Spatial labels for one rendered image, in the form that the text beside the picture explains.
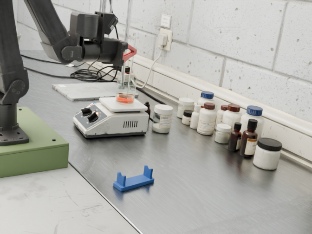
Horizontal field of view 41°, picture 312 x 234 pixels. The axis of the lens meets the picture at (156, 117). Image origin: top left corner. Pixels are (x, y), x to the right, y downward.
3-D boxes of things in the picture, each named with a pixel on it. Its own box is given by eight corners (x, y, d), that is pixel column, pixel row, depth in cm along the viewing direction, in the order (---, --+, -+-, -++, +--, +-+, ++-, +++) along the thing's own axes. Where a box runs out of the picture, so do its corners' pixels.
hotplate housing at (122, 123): (85, 139, 121) (87, 113, 119) (72, 124, 132) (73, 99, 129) (153, 135, 132) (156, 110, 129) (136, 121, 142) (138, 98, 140)
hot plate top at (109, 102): (112, 112, 123) (112, 109, 122) (97, 100, 133) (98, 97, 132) (148, 110, 128) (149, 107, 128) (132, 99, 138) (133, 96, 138)
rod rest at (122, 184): (121, 192, 94) (122, 177, 93) (112, 185, 97) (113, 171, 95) (154, 182, 101) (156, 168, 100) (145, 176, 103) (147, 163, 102)
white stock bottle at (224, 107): (212, 126, 147) (217, 103, 144) (225, 127, 147) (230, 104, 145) (216, 132, 142) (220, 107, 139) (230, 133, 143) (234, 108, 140)
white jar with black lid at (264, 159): (271, 172, 115) (276, 148, 113) (248, 164, 119) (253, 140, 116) (280, 166, 120) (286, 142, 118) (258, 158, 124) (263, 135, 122)
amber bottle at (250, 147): (235, 153, 125) (242, 118, 122) (244, 151, 128) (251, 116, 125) (248, 159, 122) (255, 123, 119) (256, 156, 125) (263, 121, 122)
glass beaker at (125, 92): (126, 100, 135) (128, 74, 132) (139, 105, 131) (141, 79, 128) (108, 101, 130) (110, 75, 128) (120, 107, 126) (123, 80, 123)
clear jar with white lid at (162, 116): (148, 128, 137) (151, 104, 135) (163, 126, 140) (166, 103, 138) (158, 134, 132) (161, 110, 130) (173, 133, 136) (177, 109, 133)
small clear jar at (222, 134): (216, 137, 136) (219, 122, 135) (230, 141, 135) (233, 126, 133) (211, 141, 132) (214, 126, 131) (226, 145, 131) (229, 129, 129)
